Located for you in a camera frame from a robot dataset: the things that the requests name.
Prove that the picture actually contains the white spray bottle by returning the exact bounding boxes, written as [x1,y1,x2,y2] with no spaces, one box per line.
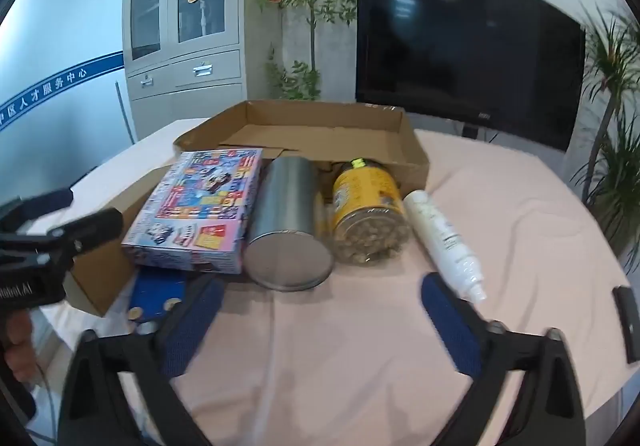
[403,189,488,304]

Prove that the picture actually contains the leafy green potted plant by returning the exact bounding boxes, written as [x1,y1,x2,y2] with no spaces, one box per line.
[248,0,358,102]

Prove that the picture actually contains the yellow packet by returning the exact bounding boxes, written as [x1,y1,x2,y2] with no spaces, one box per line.
[327,157,412,267]

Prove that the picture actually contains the person's left hand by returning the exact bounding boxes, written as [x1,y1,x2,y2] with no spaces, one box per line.
[4,310,38,381]

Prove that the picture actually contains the spiky palm potted plant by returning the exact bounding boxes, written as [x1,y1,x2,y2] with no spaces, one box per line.
[570,1,640,272]

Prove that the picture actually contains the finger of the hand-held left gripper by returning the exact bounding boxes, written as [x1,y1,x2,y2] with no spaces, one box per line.
[48,207,125,255]
[0,188,75,232]

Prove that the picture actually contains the grey metal cabinet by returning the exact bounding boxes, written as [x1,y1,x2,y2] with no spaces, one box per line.
[122,0,249,139]

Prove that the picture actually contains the black flat screen television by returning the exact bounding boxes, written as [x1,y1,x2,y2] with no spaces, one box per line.
[355,0,587,153]

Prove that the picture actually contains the blue packets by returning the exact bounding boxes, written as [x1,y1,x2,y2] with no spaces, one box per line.
[126,269,193,337]

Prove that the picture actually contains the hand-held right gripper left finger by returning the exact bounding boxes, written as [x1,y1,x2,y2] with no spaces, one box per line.
[59,273,226,446]

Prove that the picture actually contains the colourful printed toy box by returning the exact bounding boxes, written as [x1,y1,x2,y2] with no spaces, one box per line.
[121,147,264,275]

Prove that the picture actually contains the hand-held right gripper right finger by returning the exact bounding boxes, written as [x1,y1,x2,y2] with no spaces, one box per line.
[420,271,588,446]

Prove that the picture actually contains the flat black device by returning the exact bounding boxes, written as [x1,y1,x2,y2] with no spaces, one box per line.
[612,285,640,366]

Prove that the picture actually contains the silver light-blue packet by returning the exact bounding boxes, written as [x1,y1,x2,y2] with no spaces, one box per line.
[244,155,335,293]

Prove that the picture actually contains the brown cardboard box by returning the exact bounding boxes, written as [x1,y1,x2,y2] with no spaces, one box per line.
[65,100,431,318]

